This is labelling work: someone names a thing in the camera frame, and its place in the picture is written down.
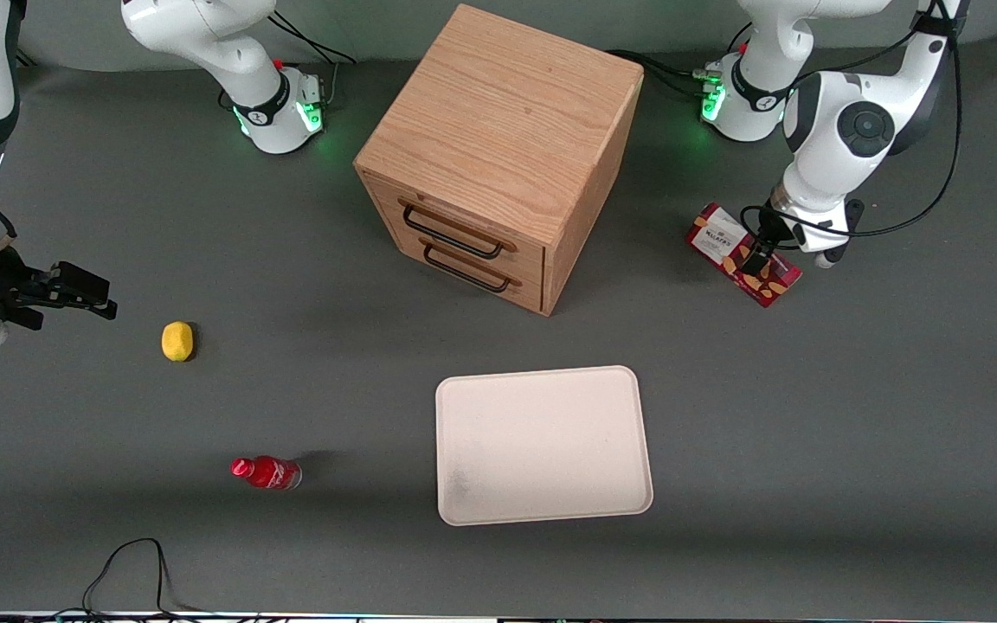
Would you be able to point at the wooden drawer cabinet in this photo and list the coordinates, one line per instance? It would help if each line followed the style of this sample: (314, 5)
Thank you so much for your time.
(498, 112)

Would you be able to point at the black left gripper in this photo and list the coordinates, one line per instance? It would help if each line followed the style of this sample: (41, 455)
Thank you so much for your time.
(768, 232)

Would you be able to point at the yellow lemon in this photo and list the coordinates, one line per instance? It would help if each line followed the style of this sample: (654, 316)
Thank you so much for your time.
(176, 341)

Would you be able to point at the wooden drawer front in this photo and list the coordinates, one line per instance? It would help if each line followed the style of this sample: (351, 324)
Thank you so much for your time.
(464, 227)
(485, 281)

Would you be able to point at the red drink bottle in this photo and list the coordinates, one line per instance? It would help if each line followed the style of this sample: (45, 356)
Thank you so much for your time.
(269, 473)

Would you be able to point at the red cookie box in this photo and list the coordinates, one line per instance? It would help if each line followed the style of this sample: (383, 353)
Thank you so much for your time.
(723, 242)

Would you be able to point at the white rectangular tray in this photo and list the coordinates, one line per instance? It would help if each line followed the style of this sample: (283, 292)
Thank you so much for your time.
(533, 450)

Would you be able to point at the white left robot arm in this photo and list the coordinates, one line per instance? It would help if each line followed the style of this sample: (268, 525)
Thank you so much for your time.
(827, 130)

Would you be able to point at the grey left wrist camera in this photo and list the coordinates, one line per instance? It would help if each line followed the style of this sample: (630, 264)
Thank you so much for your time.
(836, 253)

